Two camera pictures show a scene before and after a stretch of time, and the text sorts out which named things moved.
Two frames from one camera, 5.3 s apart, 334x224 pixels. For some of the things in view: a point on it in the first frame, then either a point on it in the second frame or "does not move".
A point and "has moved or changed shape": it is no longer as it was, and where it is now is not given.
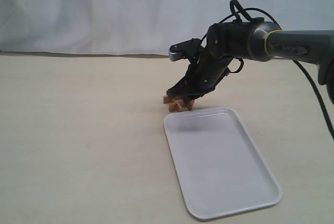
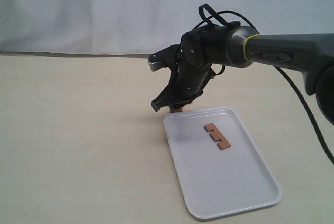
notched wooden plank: x=166 y=99 has moved or changed shape
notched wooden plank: x=190 y=105 → x=179 y=109
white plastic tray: x=220 y=168 does not move
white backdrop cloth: x=147 y=14 does not move
